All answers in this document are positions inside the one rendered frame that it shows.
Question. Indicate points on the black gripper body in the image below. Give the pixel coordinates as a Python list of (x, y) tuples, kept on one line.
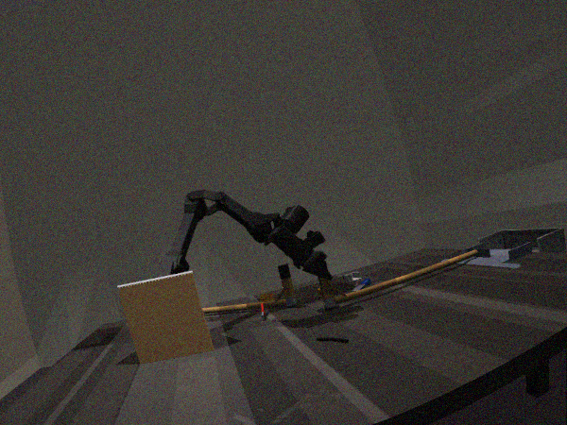
[(300, 256)]

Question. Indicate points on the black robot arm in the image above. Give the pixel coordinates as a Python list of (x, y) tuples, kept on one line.
[(258, 226)]

